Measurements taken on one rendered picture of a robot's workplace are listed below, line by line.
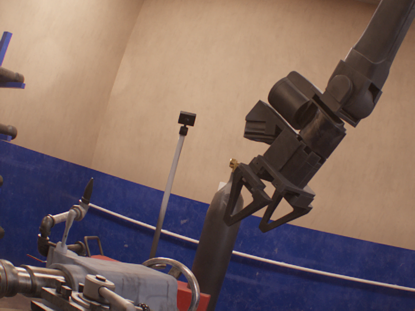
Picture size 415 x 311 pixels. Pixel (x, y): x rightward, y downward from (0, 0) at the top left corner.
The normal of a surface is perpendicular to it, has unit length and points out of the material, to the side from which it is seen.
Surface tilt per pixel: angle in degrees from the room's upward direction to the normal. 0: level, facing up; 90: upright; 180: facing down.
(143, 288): 82
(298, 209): 87
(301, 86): 90
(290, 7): 90
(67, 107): 90
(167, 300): 76
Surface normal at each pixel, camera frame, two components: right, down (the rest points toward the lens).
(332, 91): -0.56, -0.20
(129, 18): 0.87, 0.20
